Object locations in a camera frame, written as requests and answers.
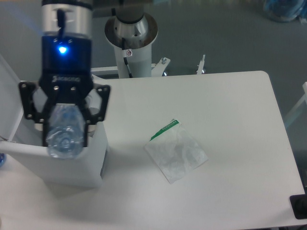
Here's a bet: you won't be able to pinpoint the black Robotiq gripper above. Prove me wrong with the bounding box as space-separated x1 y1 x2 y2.
18 35 111 147

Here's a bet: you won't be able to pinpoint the white metal base frame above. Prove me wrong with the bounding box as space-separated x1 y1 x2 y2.
91 54 206 79

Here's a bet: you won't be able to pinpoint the blue object at left edge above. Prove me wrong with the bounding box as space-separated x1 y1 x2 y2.
0 153 6 167

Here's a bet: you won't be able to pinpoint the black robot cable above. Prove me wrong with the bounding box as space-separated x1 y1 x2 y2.
121 37 133 78

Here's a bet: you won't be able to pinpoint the clear green-striped plastic bag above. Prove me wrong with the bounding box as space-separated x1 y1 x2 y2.
144 119 209 184

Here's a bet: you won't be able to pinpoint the clear plastic water bottle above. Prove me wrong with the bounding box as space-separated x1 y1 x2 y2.
47 104 84 159

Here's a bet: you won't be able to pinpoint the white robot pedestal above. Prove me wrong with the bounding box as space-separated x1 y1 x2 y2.
105 13 158 79

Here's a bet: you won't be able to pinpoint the white trash can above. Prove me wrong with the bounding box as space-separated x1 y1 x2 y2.
0 80 110 188

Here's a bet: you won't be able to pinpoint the glass-edged white furniture right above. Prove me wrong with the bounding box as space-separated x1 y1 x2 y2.
284 82 307 129

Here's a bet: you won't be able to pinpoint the blue plastic bag on floor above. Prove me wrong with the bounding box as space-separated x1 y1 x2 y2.
263 0 307 23

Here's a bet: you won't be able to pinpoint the black device at table edge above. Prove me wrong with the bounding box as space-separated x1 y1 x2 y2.
290 194 307 219

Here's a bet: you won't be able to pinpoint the white trash can lid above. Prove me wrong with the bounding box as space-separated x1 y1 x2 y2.
0 57 24 141

